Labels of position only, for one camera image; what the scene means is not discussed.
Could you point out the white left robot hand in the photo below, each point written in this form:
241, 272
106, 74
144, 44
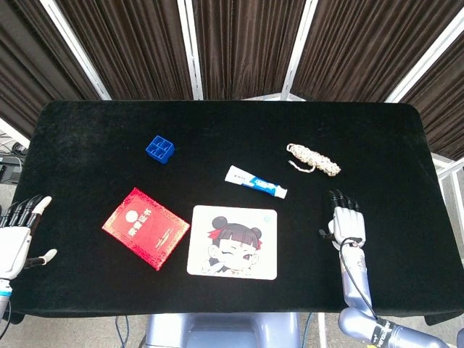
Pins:
12, 243

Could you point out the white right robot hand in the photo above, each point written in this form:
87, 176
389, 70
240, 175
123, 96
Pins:
348, 224

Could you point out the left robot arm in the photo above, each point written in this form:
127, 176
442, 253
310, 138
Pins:
3, 301

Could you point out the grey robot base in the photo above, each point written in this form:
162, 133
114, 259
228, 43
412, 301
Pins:
223, 331

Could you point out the cartoon girl mouse pad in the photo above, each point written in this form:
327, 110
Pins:
232, 243

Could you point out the white blue toothpaste tube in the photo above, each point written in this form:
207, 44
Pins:
253, 181

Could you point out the white metal rack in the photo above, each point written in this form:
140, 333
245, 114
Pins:
449, 174

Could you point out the red certificate book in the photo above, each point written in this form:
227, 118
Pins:
145, 228

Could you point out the dark brown curtain panel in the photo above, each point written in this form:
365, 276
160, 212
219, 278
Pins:
442, 108
32, 65
130, 47
246, 47
366, 47

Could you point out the black velvet table cloth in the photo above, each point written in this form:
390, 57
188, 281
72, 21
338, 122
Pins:
232, 123

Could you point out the blue plastic grid block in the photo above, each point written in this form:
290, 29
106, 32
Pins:
160, 148

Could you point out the white metal frame post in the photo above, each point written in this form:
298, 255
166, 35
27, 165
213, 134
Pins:
424, 61
297, 50
192, 50
78, 54

